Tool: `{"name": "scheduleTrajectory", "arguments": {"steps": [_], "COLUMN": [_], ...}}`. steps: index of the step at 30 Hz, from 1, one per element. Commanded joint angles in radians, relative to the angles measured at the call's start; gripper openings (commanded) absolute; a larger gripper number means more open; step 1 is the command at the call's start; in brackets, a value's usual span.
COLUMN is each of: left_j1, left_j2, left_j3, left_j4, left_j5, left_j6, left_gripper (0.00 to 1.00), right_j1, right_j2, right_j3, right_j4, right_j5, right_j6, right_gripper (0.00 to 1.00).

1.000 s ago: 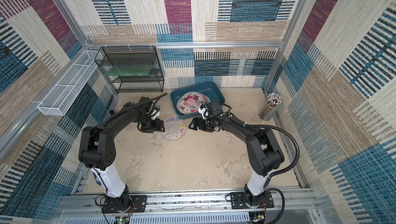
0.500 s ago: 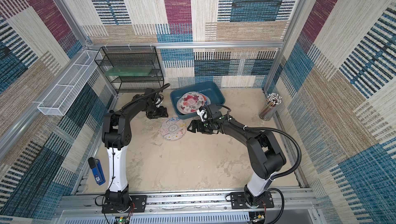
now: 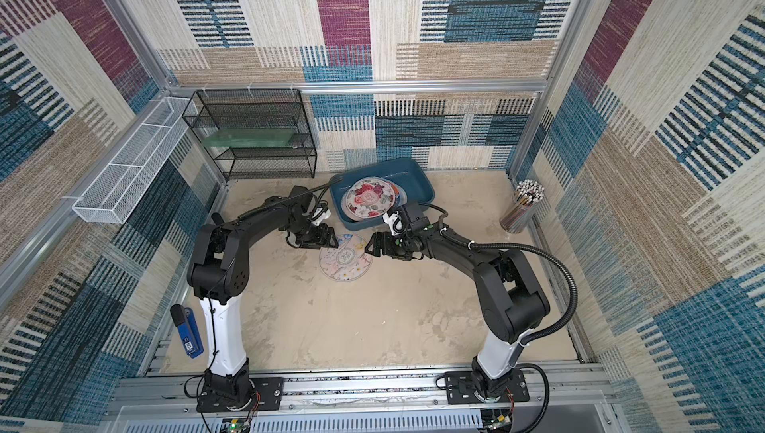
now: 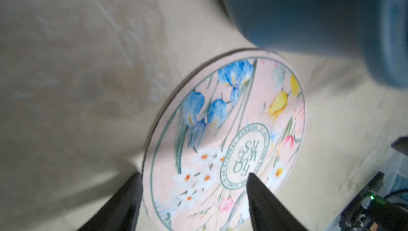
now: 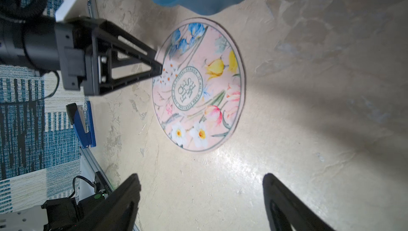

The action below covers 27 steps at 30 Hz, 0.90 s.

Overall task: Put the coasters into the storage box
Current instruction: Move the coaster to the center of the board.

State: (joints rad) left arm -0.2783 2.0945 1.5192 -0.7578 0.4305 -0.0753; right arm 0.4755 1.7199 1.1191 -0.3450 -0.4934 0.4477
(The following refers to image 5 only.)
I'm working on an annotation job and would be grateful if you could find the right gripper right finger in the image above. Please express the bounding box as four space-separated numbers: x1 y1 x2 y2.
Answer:
262 173 333 231

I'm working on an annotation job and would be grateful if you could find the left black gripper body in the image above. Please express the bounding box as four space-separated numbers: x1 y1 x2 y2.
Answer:
54 17 106 96

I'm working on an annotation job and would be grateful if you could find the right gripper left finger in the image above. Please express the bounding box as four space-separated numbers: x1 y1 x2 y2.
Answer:
70 174 141 231

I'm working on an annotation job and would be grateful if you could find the pale pastel cartoon coaster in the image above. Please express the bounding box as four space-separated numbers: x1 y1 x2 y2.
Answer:
152 17 245 152

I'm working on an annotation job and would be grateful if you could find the blue black stapler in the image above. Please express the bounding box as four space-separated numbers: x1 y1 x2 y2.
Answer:
66 101 96 149

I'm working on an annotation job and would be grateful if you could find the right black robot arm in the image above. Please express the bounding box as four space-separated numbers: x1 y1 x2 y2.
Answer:
42 173 332 231

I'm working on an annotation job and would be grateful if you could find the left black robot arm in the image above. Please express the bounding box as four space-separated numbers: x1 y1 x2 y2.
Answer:
1 0 163 96

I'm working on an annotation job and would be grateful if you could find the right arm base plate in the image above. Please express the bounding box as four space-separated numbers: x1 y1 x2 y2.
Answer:
94 171 112 195

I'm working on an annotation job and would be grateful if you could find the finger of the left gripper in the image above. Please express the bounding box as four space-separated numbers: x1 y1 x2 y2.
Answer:
92 28 163 95

